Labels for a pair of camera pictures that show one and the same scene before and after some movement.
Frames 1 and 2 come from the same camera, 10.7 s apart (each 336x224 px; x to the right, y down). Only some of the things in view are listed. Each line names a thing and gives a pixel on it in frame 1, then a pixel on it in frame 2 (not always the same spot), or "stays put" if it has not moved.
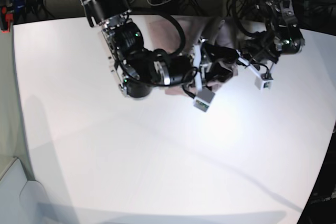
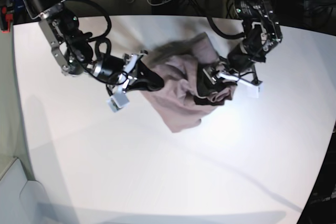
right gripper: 262,51 → 240,62
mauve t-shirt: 166,38 → 179,100
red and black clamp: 6,4 stays put
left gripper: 179,65 → 146,78
